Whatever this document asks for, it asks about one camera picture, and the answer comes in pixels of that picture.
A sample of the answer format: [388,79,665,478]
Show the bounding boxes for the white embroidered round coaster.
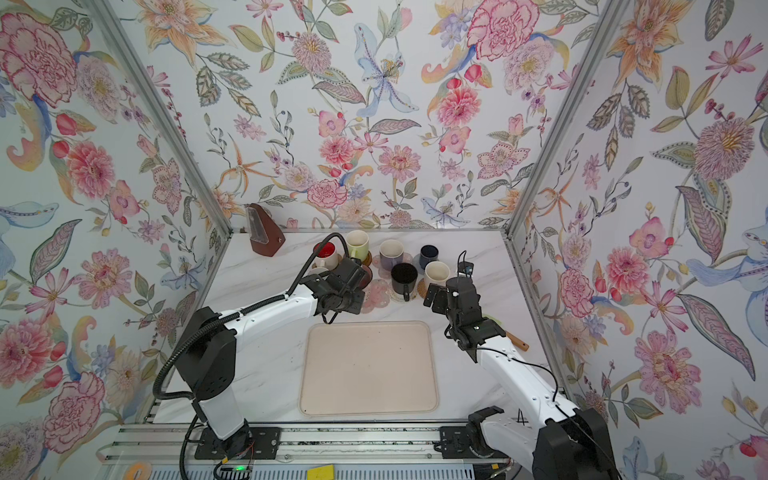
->
[388,283,419,303]

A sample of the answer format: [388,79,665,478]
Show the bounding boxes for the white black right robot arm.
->
[424,276,620,479]

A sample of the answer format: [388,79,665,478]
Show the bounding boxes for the yellow sticky note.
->
[306,465,335,480]

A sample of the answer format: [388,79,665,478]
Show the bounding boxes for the beige serving tray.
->
[299,321,439,416]

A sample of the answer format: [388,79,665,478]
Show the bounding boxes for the green silicone spatula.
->
[488,316,530,352]

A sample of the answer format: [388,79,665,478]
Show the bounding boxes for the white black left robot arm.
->
[152,257,367,441]

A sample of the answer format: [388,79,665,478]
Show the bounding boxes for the cream mug pink handle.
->
[424,261,451,287]

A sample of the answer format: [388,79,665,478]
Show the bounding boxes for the orange tape roll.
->
[122,462,153,480]

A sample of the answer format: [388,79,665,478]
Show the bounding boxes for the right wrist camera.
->
[457,260,474,277]

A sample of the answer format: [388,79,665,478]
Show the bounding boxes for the small dark navy mug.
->
[418,244,439,270]

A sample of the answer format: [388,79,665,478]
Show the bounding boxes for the woven rattan round coaster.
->
[417,278,428,299]

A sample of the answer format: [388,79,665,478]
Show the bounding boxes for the pink flower coaster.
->
[371,253,413,280]
[361,279,390,314]

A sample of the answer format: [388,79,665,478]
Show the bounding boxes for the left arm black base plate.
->
[194,422,281,461]

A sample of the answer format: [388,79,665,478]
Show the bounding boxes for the cream mug green handle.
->
[345,230,370,262]

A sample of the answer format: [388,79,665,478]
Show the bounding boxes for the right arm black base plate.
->
[433,424,509,460]

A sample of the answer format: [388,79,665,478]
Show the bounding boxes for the red interior white mug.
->
[312,241,341,271]

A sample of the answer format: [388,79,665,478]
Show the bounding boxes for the black mug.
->
[390,263,418,302]

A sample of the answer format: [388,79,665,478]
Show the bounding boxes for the aluminium front rail frame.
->
[98,419,536,479]

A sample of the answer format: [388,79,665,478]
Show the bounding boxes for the white mug purple handle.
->
[379,239,405,271]

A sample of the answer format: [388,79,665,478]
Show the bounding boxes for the brown wooden metronome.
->
[245,203,285,257]

